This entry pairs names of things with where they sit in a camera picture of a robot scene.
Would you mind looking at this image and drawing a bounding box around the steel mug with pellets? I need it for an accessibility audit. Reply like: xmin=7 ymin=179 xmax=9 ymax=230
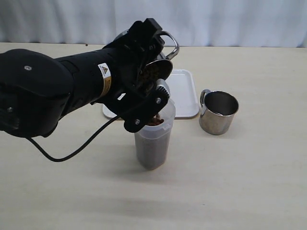
xmin=109 ymin=28 xmax=179 ymax=96
xmin=199 ymin=89 xmax=239 ymax=135

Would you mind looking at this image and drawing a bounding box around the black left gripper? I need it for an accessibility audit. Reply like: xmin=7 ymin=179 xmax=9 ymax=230
xmin=103 ymin=17 xmax=166 ymax=96

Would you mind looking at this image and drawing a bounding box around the white plastic tray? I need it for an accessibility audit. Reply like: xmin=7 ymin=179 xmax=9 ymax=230
xmin=102 ymin=69 xmax=200 ymax=120

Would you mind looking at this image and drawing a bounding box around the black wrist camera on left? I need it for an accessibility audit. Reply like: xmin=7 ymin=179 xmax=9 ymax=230
xmin=103 ymin=79 xmax=170 ymax=133

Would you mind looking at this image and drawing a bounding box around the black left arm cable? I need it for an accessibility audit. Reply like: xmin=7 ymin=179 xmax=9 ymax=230
xmin=26 ymin=115 xmax=120 ymax=162

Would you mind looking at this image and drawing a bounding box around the clear plastic pitcher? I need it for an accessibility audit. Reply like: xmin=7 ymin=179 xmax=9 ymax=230
xmin=134 ymin=99 xmax=176 ymax=170

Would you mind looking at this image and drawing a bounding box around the white curtain backdrop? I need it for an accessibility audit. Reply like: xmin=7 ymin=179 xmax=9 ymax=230
xmin=0 ymin=0 xmax=307 ymax=47

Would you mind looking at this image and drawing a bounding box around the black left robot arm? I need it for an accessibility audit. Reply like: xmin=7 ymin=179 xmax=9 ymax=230
xmin=0 ymin=18 xmax=167 ymax=138

